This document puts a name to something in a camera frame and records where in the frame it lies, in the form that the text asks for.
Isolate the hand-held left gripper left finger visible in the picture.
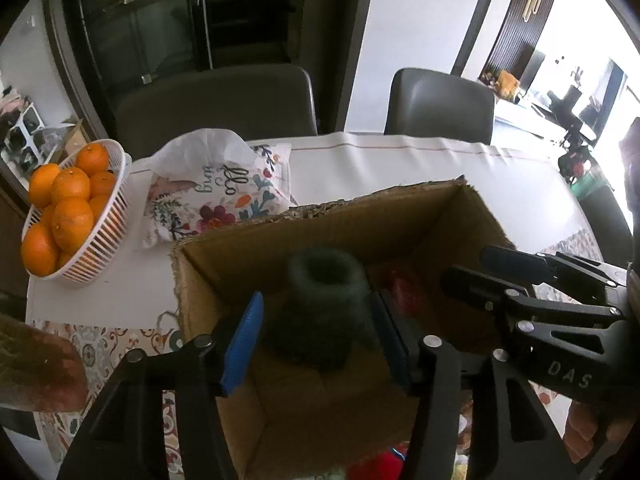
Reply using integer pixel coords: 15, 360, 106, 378
57, 291, 264, 480

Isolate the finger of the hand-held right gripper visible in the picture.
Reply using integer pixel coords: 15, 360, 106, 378
440, 265, 624, 323
480, 245, 627, 287

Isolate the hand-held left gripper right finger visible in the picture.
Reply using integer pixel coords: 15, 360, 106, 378
372, 291, 581, 480

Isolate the brown cardboard box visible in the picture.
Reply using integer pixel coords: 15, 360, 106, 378
170, 176, 518, 480

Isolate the person's right hand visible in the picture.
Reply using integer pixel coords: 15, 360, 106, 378
564, 401, 637, 467

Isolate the red cloth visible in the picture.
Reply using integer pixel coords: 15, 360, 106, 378
384, 265, 432, 317

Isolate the dark side chair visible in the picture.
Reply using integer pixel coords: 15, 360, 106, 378
579, 185, 635, 261

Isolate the red plush toy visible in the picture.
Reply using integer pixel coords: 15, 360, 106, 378
345, 442, 417, 480

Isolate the floral plastic bag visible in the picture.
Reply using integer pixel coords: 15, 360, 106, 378
134, 142, 293, 251

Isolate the narrow grey dining chair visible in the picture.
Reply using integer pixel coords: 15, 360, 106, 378
383, 67, 496, 147

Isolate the white slatted basket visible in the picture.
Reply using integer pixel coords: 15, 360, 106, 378
21, 138, 134, 284

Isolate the glass vase with dried grass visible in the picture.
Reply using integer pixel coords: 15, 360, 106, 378
0, 312, 89, 414

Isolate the pile of oranges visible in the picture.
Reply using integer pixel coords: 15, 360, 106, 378
21, 142, 119, 278

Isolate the wide grey dining chair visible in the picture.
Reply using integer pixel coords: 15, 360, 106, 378
115, 64, 319, 147

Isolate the dark slatted wall panel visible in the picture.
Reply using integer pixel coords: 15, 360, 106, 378
486, 0, 562, 80

